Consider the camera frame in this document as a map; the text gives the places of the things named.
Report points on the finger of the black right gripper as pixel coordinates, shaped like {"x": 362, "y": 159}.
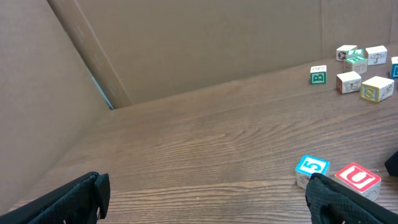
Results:
{"x": 391, "y": 165}

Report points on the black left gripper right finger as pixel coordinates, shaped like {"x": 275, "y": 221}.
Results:
{"x": 330, "y": 203}

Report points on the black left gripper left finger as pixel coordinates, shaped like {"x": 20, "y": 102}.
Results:
{"x": 84, "y": 200}

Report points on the red letter U block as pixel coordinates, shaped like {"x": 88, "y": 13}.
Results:
{"x": 360, "y": 180}

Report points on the blue number 5 block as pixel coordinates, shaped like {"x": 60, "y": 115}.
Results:
{"x": 309, "y": 165}

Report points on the yellow letter S block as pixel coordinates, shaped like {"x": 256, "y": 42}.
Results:
{"x": 377, "y": 89}

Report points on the white butterfly block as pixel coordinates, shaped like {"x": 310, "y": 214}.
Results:
{"x": 348, "y": 82}

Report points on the blue sided white block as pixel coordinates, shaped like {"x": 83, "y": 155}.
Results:
{"x": 394, "y": 68}

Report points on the green letter R block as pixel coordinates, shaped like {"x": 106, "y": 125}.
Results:
{"x": 356, "y": 64}

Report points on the white umbrella block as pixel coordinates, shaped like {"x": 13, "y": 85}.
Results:
{"x": 376, "y": 55}

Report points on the green letter L block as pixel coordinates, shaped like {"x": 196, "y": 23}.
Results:
{"x": 355, "y": 53}

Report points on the green letter B block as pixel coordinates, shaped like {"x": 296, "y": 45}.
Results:
{"x": 318, "y": 75}

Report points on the top white ball block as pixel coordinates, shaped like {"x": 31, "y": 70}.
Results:
{"x": 342, "y": 51}

